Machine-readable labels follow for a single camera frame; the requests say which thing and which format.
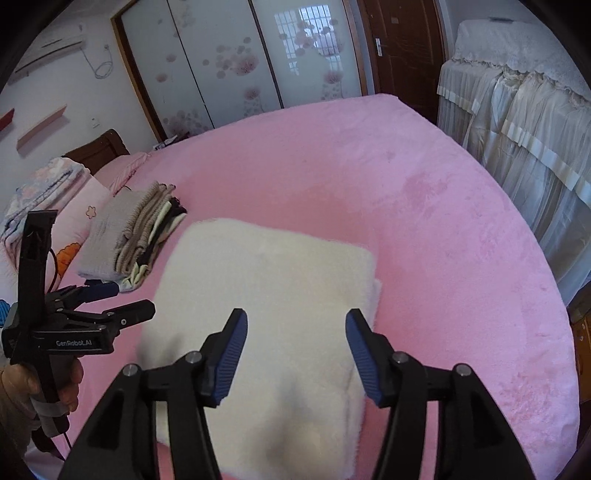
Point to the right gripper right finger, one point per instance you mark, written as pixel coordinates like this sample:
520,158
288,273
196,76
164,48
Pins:
474,441

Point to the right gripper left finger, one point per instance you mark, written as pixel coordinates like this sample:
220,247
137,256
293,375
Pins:
118,440

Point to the white fluffy cardigan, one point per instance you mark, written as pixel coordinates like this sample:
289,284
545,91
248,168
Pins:
295,408

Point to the person's left hand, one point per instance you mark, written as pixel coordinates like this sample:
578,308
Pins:
19,384

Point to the pink bag print pillow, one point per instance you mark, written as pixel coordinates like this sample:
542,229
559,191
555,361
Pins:
4,309

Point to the grey knitted folded sweater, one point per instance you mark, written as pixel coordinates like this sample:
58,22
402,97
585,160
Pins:
121,231

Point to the pink flower print pillow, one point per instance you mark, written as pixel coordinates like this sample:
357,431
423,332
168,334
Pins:
69,232

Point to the folded floral quilt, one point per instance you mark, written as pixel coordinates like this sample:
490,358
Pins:
49,188

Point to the wooden drawer cabinet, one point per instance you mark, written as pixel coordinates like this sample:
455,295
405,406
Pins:
579,317

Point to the wooden headboard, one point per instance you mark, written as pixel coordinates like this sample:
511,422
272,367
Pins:
99,152

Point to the white air conditioner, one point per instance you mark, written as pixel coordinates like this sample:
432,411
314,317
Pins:
52,42

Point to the floral sliding wardrobe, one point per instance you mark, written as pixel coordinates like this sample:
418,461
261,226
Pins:
199,65

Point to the lace covered furniture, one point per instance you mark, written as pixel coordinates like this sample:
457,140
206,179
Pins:
512,96

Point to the brown wooden door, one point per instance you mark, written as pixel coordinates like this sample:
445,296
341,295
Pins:
407,50

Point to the pink wall shelf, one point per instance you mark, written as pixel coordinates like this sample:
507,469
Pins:
38,127

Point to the red wall shelf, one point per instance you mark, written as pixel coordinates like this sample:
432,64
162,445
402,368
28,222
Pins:
6,119

